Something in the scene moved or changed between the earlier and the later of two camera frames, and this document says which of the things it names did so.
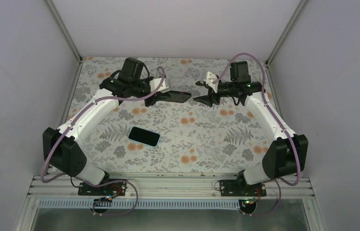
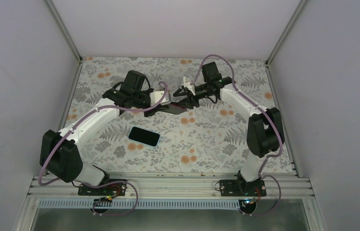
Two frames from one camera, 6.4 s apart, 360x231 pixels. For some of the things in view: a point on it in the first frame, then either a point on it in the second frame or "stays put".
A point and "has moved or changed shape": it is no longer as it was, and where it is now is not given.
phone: (144, 136) stays put
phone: (176, 96) has moved or changed shape
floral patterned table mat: (184, 137) stays put
